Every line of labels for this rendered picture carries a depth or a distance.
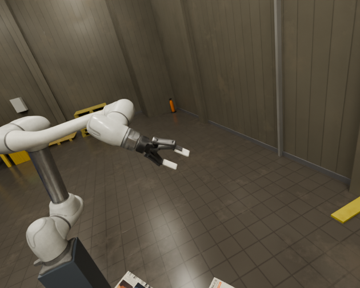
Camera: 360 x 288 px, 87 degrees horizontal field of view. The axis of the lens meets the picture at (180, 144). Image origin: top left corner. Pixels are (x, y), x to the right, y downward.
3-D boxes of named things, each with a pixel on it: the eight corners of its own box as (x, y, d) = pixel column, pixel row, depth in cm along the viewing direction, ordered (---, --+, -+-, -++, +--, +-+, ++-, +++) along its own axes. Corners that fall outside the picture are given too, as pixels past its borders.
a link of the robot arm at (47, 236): (33, 263, 112) (11, 237, 103) (55, 236, 128) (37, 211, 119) (56, 262, 109) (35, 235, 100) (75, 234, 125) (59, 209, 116)
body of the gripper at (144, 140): (132, 154, 83) (152, 162, 85) (137, 144, 77) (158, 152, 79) (138, 140, 88) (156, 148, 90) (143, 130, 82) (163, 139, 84)
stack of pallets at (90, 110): (114, 122, 845) (106, 102, 808) (115, 126, 765) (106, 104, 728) (84, 131, 814) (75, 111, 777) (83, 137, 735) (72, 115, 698)
